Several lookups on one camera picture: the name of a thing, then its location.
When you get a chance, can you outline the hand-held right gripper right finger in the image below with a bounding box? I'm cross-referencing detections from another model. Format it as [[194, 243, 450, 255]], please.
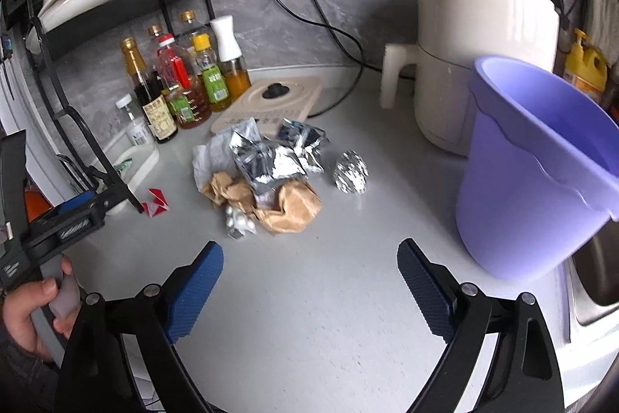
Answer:
[[397, 238, 566, 413]]

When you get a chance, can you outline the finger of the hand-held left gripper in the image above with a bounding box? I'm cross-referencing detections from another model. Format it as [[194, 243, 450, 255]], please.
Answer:
[[26, 202, 106, 256], [46, 192, 96, 221]]

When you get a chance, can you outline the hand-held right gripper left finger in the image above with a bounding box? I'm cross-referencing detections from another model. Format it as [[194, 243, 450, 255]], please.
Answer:
[[55, 241, 226, 413]]

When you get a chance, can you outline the brown paper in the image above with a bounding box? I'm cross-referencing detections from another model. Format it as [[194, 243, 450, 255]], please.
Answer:
[[202, 171, 323, 236]]

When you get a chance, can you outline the purple plastic bucket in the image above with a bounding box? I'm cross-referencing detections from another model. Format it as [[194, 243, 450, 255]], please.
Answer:
[[455, 56, 619, 281]]

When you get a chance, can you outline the white plastic bag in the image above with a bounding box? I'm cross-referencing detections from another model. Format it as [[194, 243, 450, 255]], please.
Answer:
[[192, 117, 259, 192]]

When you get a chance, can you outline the large silver foil wrapper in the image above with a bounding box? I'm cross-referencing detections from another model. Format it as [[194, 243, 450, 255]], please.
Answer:
[[229, 118, 311, 207]]

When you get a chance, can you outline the person's left forearm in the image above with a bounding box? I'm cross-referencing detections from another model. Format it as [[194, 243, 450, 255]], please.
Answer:
[[0, 330, 63, 413]]

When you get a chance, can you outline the person's left hand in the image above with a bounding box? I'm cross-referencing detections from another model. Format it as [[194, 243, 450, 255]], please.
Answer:
[[0, 257, 82, 364]]

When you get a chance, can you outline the orange object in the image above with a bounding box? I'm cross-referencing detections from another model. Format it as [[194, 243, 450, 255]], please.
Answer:
[[25, 189, 52, 223]]

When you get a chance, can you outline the red and white wrapper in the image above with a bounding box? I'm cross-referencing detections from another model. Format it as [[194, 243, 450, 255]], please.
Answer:
[[141, 188, 173, 217]]

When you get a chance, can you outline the silver blister pack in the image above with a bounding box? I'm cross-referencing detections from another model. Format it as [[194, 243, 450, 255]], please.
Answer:
[[223, 205, 257, 240]]

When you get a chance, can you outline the white plastic tray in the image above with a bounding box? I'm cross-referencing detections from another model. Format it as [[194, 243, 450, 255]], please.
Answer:
[[99, 136, 161, 216]]

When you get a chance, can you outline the small clear white cap bottle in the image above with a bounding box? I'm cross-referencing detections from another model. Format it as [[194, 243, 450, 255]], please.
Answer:
[[115, 94, 156, 149]]

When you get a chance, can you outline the dark soy sauce bottle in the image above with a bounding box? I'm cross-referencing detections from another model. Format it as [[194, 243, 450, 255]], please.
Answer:
[[120, 36, 179, 145]]

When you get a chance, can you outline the crumpled foil ball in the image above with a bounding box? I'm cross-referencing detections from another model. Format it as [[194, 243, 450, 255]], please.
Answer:
[[333, 150, 369, 195]]

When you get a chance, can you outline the black kitchen rack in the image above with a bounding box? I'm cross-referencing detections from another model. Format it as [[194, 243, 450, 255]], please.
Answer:
[[0, 0, 219, 214]]

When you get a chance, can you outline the red cap oil bottle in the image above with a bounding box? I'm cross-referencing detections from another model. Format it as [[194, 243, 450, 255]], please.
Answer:
[[156, 33, 212, 130]]

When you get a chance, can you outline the stainless steel sink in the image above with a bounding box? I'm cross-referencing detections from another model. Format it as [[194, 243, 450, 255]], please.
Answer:
[[563, 224, 619, 342]]

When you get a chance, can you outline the gold cap bottle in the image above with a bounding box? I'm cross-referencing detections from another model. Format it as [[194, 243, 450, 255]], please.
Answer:
[[147, 24, 166, 52], [179, 10, 210, 52]]

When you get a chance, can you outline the cream plate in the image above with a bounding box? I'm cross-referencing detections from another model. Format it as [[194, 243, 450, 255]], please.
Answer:
[[38, 0, 127, 34]]

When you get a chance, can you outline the beige board with black knob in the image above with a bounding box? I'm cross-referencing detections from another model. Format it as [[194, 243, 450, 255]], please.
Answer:
[[210, 77, 324, 139]]

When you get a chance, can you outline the white top oil sprayer bottle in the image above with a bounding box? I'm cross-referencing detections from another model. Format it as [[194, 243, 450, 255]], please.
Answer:
[[209, 15, 253, 102]]

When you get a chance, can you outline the white electric kettle appliance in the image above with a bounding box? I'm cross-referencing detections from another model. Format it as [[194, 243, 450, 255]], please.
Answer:
[[380, 0, 561, 159]]

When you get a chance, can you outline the yellow dish soap bottle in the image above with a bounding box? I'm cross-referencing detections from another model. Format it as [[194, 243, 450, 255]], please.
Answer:
[[563, 28, 609, 105]]

